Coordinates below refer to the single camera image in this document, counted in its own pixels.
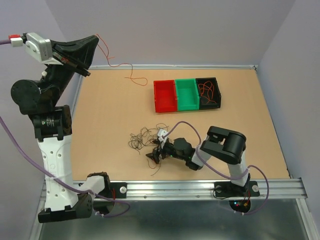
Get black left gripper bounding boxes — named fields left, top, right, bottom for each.
left=41, top=34, right=99, bottom=106

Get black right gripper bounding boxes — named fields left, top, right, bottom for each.
left=145, top=139, right=187, bottom=163

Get orange black grey cables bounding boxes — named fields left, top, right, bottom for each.
left=129, top=122, right=170, bottom=176

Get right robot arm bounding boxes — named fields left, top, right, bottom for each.
left=146, top=126, right=250, bottom=195

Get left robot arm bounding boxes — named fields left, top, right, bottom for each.
left=8, top=32, right=111, bottom=223

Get red plastic bin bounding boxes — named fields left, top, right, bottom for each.
left=153, top=79, right=178, bottom=113

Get green plastic bin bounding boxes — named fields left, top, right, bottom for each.
left=174, top=78, right=200, bottom=112

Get black plastic bin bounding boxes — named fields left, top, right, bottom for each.
left=195, top=77, right=222, bottom=110

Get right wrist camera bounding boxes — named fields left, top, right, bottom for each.
left=157, top=128, right=168, bottom=149

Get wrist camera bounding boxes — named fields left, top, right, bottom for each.
left=157, top=128, right=168, bottom=149
left=8, top=32, right=63, bottom=65

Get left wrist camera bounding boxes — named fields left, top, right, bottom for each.
left=8, top=32, right=63, bottom=65

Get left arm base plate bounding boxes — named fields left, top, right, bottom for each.
left=98, top=182, right=128, bottom=199

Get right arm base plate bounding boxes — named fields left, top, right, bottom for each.
left=213, top=180, right=260, bottom=199

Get aluminium front rail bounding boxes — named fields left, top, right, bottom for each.
left=39, top=177, right=308, bottom=201

